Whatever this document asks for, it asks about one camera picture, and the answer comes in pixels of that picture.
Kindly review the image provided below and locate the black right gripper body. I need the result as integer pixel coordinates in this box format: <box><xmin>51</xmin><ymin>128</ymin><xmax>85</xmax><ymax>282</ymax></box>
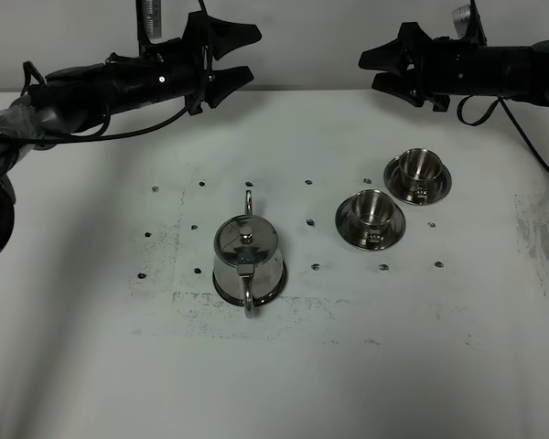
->
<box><xmin>396</xmin><ymin>22</ymin><xmax>485</xmax><ymax>112</ymax></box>

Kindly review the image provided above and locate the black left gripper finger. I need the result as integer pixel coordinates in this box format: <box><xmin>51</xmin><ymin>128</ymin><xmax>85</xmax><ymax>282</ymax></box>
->
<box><xmin>209</xmin><ymin>66</ymin><xmax>254</xmax><ymax>109</ymax></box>
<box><xmin>210</xmin><ymin>17</ymin><xmax>262</xmax><ymax>60</ymax></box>

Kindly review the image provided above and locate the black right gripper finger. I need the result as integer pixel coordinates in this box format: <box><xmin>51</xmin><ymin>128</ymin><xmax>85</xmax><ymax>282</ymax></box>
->
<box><xmin>371</xmin><ymin>72</ymin><xmax>421</xmax><ymax>108</ymax></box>
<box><xmin>359</xmin><ymin>37</ymin><xmax>409</xmax><ymax>71</ymax></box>

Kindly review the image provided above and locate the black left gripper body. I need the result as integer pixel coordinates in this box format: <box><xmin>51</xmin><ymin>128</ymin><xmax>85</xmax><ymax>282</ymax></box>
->
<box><xmin>139</xmin><ymin>12</ymin><xmax>213</xmax><ymax>115</ymax></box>

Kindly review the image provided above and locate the stainless steel teapot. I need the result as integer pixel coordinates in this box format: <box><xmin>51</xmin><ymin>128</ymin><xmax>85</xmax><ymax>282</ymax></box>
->
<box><xmin>212</xmin><ymin>190</ymin><xmax>285</xmax><ymax>318</ymax></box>

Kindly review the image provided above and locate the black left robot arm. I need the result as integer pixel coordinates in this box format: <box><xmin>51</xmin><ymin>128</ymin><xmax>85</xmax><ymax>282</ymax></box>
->
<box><xmin>0</xmin><ymin>1</ymin><xmax>262</xmax><ymax>252</ymax></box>

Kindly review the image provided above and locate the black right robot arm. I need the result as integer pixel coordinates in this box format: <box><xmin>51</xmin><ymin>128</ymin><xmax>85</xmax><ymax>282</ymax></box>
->
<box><xmin>359</xmin><ymin>22</ymin><xmax>549</xmax><ymax>112</ymax></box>

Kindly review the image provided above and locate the far stainless steel teacup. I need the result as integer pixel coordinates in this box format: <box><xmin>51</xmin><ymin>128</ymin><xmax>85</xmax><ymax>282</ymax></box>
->
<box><xmin>397</xmin><ymin>148</ymin><xmax>443</xmax><ymax>181</ymax></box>

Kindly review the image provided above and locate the stainless steel teacup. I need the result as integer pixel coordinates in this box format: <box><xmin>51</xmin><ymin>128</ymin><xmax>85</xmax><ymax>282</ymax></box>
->
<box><xmin>397</xmin><ymin>148</ymin><xmax>443</xmax><ymax>181</ymax></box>
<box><xmin>350</xmin><ymin>189</ymin><xmax>394</xmax><ymax>227</ymax></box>

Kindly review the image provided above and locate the near stainless steel teacup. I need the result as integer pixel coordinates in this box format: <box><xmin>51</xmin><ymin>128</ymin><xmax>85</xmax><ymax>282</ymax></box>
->
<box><xmin>350</xmin><ymin>189</ymin><xmax>394</xmax><ymax>227</ymax></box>

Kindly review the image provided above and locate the round steel teapot coaster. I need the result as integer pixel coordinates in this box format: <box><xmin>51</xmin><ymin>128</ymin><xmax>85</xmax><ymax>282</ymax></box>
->
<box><xmin>212</xmin><ymin>264</ymin><xmax>288</xmax><ymax>307</ymax></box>

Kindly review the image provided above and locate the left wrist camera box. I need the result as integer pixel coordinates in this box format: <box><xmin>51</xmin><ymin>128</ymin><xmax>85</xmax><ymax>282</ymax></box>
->
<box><xmin>135</xmin><ymin>0</ymin><xmax>162</xmax><ymax>54</ymax></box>

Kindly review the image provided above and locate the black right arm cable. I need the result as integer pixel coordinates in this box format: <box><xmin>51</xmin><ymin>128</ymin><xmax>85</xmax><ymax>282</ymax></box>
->
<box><xmin>456</xmin><ymin>94</ymin><xmax>549</xmax><ymax>191</ymax></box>

